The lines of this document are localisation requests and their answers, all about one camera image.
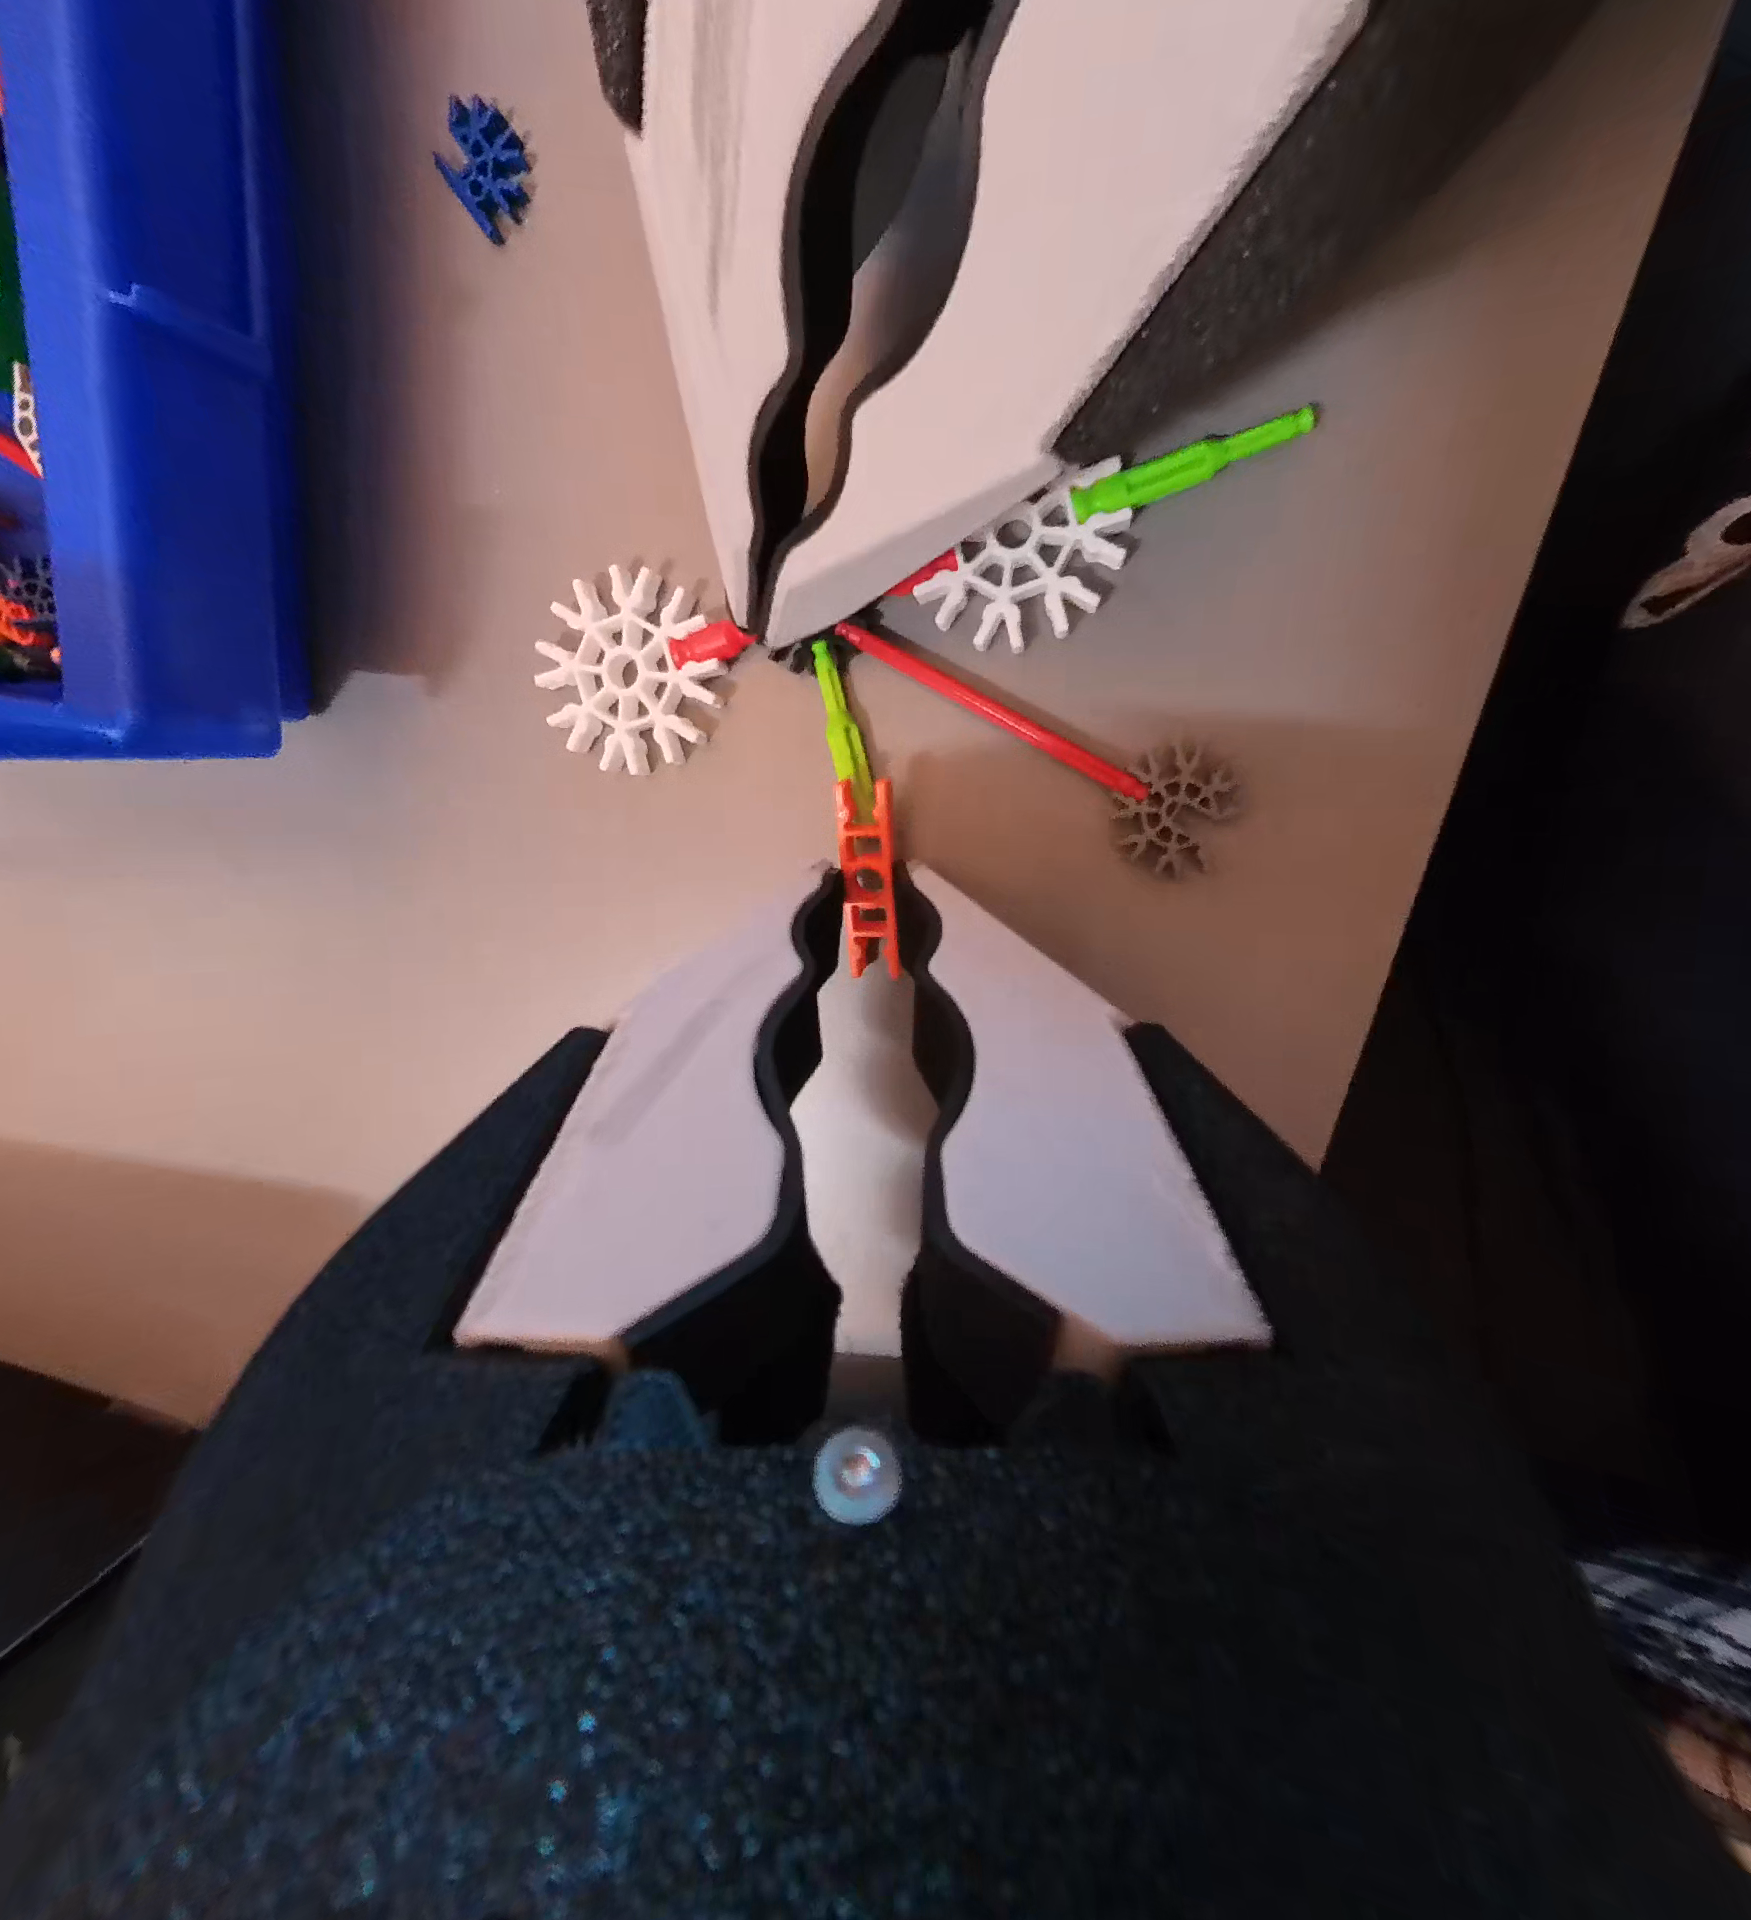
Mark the person's dark printed t-shirt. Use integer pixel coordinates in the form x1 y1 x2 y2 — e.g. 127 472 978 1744
1318 0 1751 1578

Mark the blue plastic bin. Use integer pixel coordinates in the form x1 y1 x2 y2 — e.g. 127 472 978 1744
0 0 315 759

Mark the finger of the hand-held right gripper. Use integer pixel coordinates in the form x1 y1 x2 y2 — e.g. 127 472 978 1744
762 0 1372 649
619 0 892 643

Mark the person's plaid shirt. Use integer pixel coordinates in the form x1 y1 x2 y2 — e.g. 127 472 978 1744
1577 1553 1751 1920

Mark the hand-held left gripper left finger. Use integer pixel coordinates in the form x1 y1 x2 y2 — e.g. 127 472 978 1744
452 867 842 1411

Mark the lime green rod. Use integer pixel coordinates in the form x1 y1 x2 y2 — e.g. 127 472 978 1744
811 638 877 797
1069 406 1320 524

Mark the dark grey snowflake connector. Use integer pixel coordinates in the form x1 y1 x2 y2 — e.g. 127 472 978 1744
1110 738 1244 879

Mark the orange plastic strip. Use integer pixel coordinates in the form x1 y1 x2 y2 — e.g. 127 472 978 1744
833 777 907 980

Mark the blue snowflake connector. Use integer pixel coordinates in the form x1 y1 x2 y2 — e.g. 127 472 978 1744
432 98 535 245

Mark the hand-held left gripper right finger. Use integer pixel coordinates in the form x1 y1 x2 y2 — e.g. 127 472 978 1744
905 867 1275 1378

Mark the long red rod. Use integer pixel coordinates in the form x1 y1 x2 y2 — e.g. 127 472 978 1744
833 622 1149 801

